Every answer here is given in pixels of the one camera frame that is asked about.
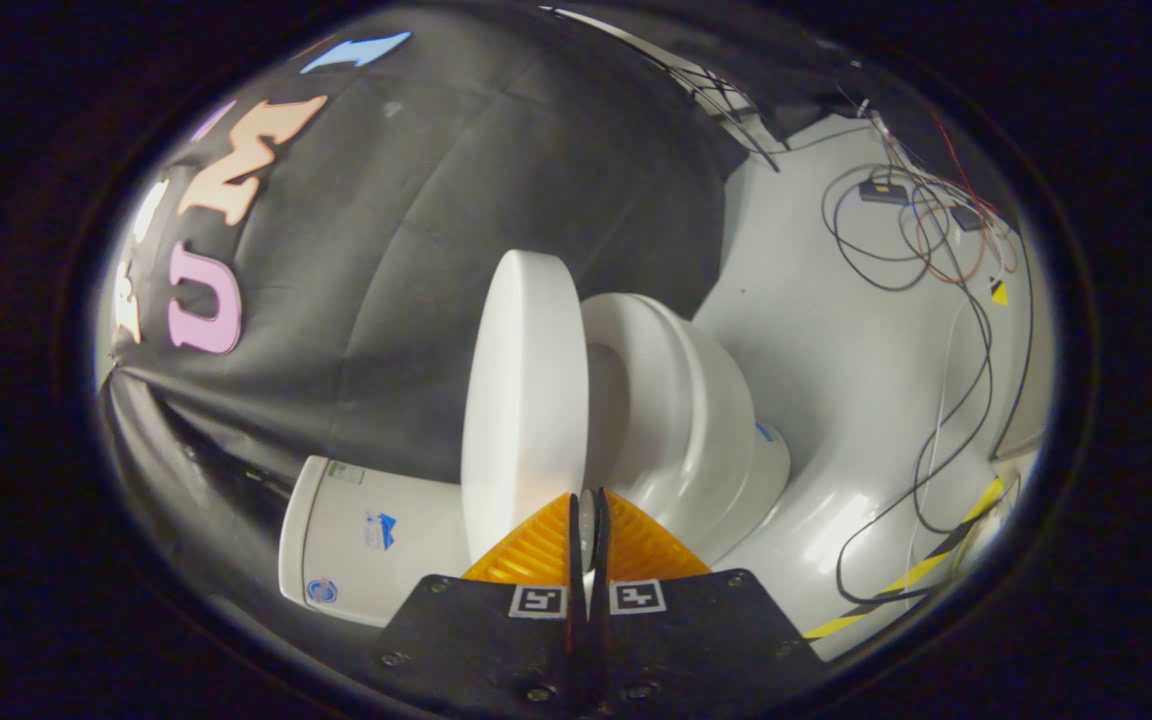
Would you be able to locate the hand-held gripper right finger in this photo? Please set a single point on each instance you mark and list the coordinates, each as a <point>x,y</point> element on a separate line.
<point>696,640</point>

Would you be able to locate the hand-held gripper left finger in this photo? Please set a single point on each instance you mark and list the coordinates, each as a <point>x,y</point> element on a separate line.
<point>481,640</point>

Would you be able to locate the grey round lid knob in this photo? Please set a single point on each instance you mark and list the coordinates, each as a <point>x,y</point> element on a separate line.
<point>587,525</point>

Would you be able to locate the yellow black floor tape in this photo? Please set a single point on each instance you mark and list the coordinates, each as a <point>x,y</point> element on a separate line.
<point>921,570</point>

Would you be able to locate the black backdrop cloth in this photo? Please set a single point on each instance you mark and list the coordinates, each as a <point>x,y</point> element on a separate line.
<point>436,200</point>

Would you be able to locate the yellow triangle sticker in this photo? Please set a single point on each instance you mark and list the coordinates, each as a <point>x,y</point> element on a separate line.
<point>999,293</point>

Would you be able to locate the small black adapter box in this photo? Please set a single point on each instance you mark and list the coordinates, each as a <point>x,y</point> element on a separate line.
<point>966,217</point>
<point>882,191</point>

